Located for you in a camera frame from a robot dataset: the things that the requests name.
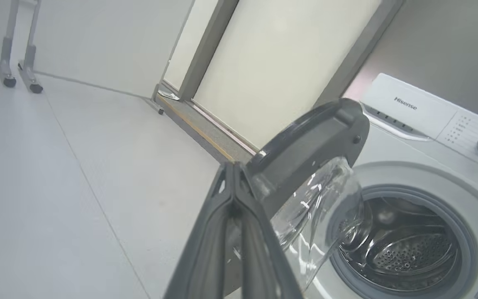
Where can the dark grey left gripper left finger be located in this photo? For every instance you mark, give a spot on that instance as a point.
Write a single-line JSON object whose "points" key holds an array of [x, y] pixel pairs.
{"points": [[206, 249]]}

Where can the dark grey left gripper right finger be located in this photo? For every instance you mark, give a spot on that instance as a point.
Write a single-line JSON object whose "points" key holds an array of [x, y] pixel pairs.
{"points": [[264, 257]]}

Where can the black round glass washer door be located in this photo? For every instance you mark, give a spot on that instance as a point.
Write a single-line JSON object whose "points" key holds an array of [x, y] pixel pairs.
{"points": [[305, 145]]}

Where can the white front-load washing machine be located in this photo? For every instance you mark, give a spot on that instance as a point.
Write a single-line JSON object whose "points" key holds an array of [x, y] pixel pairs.
{"points": [[413, 166]]}

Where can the wooden floor threshold strip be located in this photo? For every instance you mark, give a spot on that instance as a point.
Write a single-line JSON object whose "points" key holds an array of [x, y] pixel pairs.
{"points": [[197, 128]]}

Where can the stainless steel washer drum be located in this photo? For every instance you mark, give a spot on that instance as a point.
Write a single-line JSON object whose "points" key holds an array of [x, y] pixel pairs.
{"points": [[409, 249]]}

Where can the white paper scrap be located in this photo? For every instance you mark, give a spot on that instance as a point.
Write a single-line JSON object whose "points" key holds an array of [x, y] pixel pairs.
{"points": [[168, 95]]}

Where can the white Hisense detergent drawer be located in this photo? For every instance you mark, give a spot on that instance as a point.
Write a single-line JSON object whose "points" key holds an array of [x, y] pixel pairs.
{"points": [[405, 104]]}

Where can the grey metal stand leg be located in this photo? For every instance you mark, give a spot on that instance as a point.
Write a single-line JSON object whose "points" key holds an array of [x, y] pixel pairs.
{"points": [[6, 50], [29, 62]]}

